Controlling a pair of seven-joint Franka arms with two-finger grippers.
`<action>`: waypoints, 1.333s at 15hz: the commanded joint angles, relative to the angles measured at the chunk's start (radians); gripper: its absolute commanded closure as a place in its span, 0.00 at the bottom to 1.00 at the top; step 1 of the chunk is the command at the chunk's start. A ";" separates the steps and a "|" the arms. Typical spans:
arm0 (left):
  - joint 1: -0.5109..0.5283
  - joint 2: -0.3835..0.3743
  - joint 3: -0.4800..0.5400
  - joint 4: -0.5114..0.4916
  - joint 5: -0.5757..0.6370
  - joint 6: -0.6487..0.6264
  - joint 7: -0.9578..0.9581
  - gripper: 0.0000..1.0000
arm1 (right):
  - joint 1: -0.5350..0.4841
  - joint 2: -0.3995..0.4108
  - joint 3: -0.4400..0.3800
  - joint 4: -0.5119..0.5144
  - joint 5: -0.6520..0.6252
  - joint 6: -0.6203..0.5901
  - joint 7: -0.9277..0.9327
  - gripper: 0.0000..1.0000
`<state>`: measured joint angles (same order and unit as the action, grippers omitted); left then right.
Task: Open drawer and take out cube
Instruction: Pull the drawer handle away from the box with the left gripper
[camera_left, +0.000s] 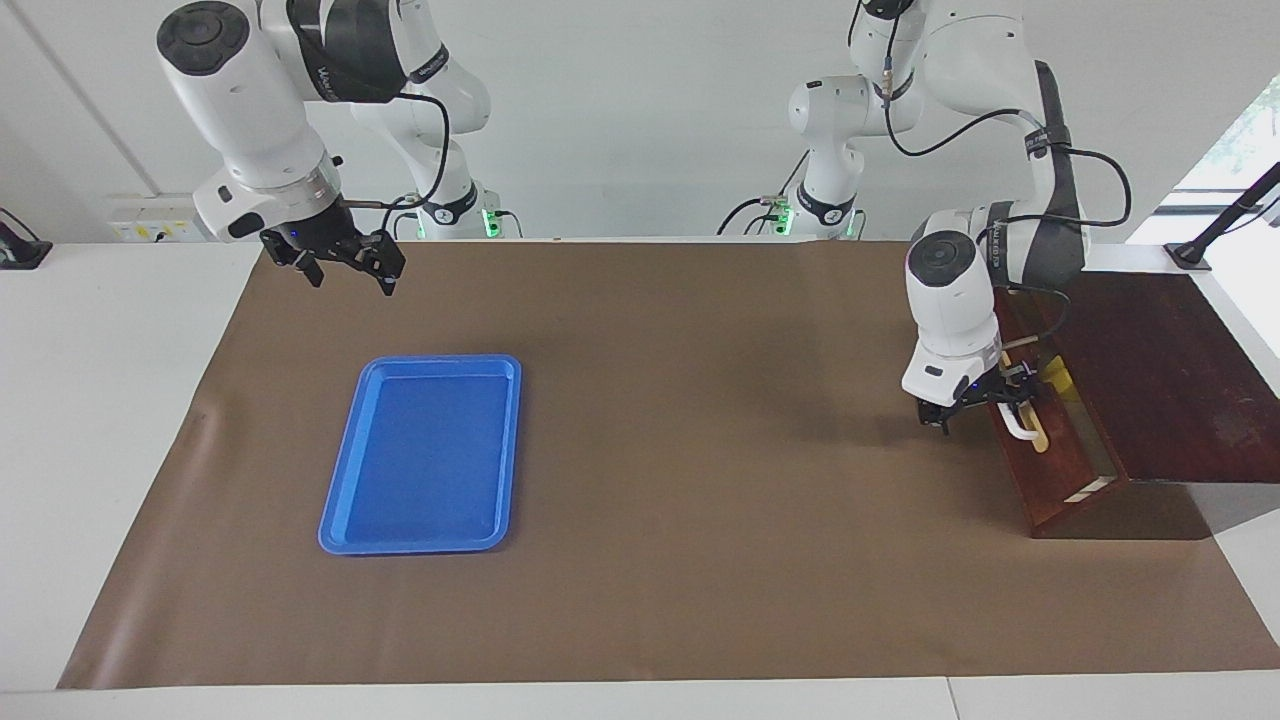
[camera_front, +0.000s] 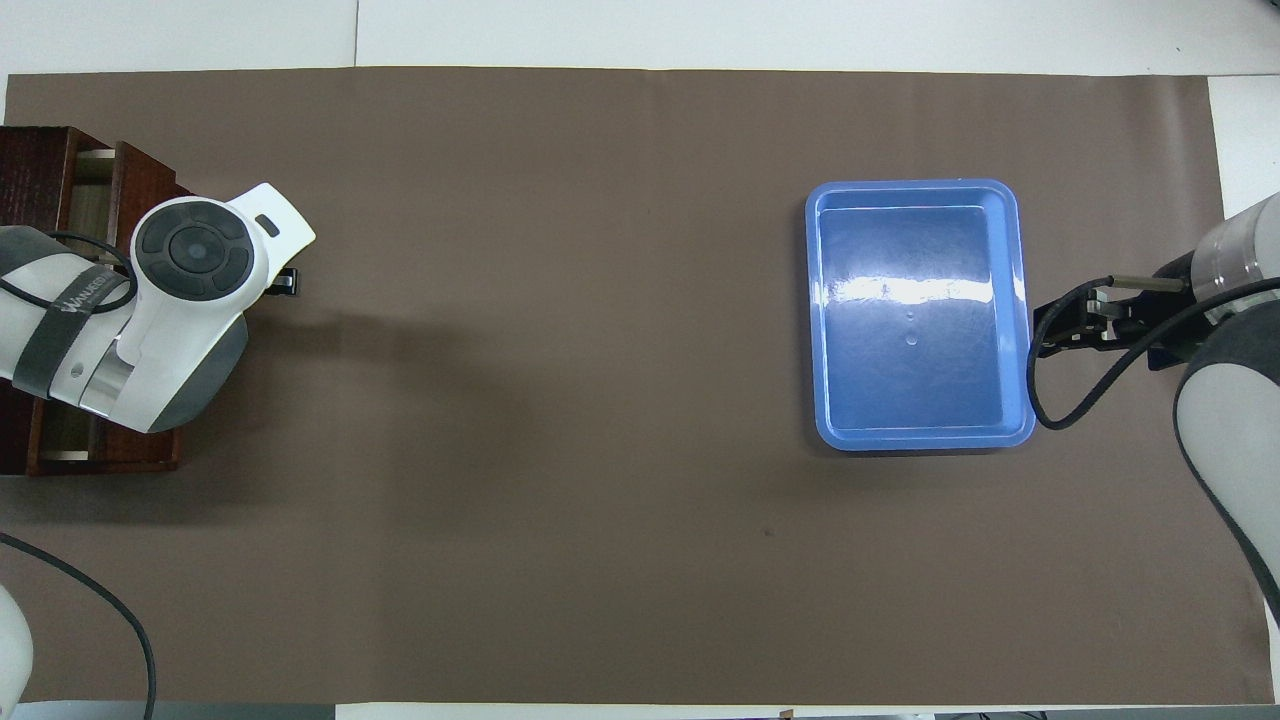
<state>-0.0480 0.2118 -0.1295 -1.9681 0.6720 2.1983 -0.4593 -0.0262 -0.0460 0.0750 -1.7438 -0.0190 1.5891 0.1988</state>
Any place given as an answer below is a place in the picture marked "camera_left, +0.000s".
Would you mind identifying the white wall socket strip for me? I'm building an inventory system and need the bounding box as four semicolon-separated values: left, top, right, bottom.
108;195;211;244

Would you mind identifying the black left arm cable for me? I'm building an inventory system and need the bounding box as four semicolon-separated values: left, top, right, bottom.
880;50;1134;351

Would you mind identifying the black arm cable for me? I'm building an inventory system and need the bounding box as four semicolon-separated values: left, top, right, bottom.
880;50;1134;351
335;90;452;212

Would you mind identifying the black clamp base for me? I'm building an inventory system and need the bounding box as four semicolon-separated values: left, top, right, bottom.
0;208;54;271

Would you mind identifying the window with white frame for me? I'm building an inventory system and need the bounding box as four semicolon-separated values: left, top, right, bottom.
1130;75;1280;246

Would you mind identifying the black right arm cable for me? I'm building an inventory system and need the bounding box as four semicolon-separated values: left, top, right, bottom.
335;90;452;212

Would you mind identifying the white drawer handle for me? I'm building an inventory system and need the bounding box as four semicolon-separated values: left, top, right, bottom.
997;395;1050;454

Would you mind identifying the brown table mat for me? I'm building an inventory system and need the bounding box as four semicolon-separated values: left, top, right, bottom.
57;238;1280;691

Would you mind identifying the wooden drawer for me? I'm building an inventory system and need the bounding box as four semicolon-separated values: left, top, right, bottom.
985;290;1132;532

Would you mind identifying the blue plastic tray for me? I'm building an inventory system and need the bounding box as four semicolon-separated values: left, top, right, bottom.
318;354;523;556

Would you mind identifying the dark brown wooden cabinet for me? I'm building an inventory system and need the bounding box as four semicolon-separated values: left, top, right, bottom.
1030;268;1280;542

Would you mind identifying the black camera stand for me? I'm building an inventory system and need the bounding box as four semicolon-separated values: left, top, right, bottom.
1165;160;1280;272

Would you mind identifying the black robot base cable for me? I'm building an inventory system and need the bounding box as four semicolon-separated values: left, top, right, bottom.
715;150;811;238
383;195;523;241

